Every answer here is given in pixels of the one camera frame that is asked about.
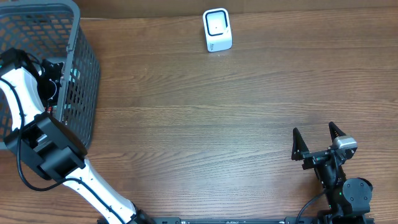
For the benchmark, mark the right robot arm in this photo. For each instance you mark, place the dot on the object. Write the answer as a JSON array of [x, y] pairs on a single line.
[[348, 199]]

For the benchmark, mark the white barcode scanner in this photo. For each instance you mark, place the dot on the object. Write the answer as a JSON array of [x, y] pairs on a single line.
[[217, 29]]

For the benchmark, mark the grey plastic mesh basket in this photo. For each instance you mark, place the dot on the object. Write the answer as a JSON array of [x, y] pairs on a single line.
[[51, 30]]

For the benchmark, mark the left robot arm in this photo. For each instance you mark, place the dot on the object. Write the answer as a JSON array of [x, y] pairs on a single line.
[[48, 154]]

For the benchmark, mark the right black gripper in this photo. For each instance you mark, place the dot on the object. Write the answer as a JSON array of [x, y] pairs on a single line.
[[300, 148]]

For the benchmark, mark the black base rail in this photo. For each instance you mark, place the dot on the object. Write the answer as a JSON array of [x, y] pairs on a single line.
[[286, 220]]

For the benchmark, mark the teal wet wipes pack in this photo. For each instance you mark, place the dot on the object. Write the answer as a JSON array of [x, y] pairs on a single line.
[[73, 92]]

